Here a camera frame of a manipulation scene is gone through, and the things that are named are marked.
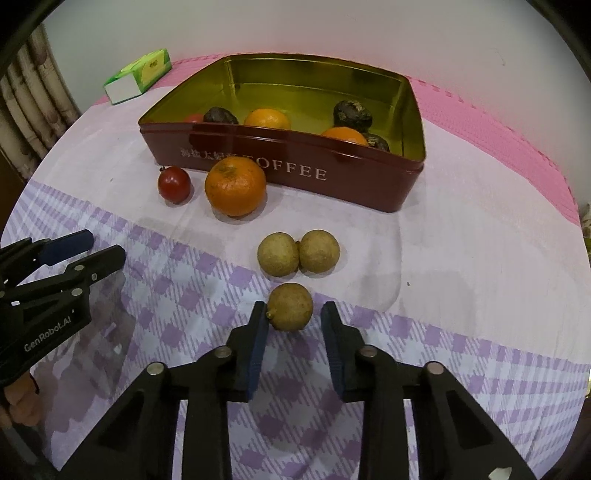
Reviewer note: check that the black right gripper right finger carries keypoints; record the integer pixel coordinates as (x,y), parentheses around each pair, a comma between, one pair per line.
(456,438)

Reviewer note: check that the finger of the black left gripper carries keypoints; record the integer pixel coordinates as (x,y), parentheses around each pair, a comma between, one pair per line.
(23,257)
(87,272)

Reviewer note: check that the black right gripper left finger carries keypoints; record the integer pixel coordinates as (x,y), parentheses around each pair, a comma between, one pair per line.
(135,438)

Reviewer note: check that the large red tomato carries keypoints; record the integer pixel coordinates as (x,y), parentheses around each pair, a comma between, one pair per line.
(194,118)

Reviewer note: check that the large dark round fruit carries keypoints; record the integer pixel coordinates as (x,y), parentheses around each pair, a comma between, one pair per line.
(220,115)

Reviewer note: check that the oval orange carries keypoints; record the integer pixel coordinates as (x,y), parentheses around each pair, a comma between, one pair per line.
(267,118)

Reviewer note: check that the small dark fruit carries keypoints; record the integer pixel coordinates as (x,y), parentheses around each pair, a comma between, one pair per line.
(377,142)

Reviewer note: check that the left hand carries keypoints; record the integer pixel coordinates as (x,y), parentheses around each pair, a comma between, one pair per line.
(22,403)

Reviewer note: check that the small red tomato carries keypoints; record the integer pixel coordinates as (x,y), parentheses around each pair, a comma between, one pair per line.
(173,184)

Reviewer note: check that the patterned curtain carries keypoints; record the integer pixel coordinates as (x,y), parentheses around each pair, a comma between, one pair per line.
(36,107)

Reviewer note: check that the purple checkered tablecloth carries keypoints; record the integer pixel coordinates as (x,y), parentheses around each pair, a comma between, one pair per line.
(484,269)

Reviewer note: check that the orange beside tin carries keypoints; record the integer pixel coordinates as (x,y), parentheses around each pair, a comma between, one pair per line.
(235,186)

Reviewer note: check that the brown longan lower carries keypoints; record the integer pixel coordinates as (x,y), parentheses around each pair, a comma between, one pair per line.
(289,307)

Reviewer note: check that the brown longan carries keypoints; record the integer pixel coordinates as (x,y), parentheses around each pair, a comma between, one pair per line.
(278,255)
(319,251)
(289,307)

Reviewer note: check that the brown longan left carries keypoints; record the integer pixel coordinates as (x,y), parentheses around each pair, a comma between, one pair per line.
(278,255)

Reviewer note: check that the green tissue box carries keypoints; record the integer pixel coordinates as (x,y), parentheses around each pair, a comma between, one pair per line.
(136,78)

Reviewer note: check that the brown longan middle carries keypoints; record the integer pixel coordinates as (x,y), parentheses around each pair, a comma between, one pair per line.
(319,251)

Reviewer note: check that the red coffee tin box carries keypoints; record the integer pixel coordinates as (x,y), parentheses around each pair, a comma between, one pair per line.
(306,89)

